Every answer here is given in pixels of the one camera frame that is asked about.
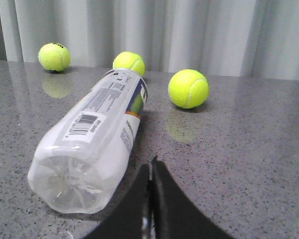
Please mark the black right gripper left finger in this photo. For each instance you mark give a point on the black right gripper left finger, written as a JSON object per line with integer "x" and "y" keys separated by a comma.
{"x": 131, "y": 218}

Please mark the yellow tennis ball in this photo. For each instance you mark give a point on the yellow tennis ball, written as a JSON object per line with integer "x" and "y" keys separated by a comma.
{"x": 131, "y": 61}
{"x": 54, "y": 57}
{"x": 188, "y": 89}

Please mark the left yellow tennis ball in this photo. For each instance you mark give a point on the left yellow tennis ball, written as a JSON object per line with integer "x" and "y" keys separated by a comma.
{"x": 54, "y": 57}

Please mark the white plastic tennis ball can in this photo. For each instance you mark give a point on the white plastic tennis ball can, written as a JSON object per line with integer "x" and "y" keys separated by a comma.
{"x": 80, "y": 161}

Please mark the grey pleated curtain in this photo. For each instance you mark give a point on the grey pleated curtain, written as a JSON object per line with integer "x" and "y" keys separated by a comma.
{"x": 258, "y": 38}

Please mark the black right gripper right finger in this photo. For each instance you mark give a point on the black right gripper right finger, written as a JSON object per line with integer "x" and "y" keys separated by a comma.
{"x": 175, "y": 216}

